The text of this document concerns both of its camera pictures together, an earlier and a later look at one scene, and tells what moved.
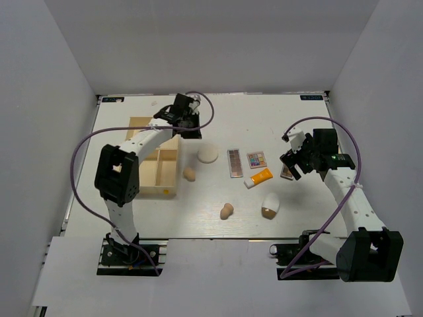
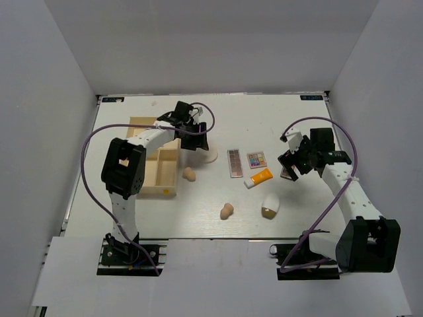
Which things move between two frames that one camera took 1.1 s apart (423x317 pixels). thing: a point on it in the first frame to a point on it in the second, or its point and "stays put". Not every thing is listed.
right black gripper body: [304, 158] stays put
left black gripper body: [191, 123] to [188, 140]
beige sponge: [227, 211] stays put
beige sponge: [189, 174] stays put
